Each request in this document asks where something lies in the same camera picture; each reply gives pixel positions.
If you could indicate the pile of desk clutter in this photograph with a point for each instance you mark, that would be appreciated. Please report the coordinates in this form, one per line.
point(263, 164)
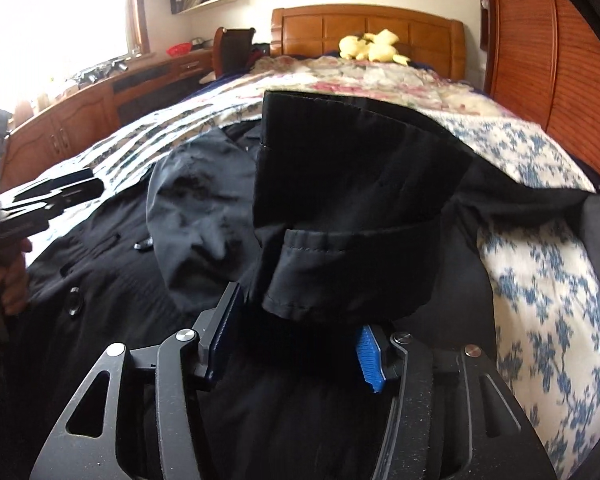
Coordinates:
point(100, 70)

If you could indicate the blue floral white blanket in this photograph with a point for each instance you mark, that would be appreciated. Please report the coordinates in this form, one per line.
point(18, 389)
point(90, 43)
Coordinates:
point(540, 280)

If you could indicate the wooden desk cabinet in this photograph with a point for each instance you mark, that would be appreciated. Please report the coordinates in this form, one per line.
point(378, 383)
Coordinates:
point(80, 110)

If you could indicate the window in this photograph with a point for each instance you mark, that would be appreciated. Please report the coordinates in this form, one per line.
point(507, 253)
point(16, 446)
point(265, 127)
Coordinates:
point(55, 10)

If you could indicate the wooden bed headboard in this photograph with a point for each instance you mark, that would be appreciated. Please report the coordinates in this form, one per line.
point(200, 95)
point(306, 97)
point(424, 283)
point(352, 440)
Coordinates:
point(330, 25)

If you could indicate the red bowl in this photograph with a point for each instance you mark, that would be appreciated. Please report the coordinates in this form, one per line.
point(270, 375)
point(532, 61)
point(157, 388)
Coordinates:
point(178, 50)

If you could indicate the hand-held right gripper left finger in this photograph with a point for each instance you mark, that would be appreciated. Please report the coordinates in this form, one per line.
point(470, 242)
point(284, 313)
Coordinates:
point(227, 330)

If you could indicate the wooden slatted wardrobe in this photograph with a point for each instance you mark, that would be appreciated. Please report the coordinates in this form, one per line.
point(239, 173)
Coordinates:
point(545, 50)

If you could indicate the yellow plush toy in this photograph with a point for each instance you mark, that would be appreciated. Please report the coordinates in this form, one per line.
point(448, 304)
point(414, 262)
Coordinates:
point(375, 45)

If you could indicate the black coat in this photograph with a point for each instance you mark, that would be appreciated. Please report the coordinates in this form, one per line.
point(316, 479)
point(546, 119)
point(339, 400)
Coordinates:
point(330, 185)

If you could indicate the person's left hand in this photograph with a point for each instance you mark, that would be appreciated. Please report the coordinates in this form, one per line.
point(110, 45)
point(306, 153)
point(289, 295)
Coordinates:
point(15, 280)

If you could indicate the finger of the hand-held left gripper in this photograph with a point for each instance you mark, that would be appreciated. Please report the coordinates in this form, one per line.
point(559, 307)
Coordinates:
point(70, 187)
point(25, 220)

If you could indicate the pink floral quilt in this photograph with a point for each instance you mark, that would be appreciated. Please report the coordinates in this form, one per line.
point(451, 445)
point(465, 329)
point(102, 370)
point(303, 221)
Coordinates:
point(360, 77)

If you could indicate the wooden chair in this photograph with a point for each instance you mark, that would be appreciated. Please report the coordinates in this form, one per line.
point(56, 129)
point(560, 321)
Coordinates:
point(232, 50)

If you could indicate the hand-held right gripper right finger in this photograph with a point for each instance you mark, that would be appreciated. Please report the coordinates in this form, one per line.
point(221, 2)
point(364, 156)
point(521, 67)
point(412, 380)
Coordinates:
point(371, 360)

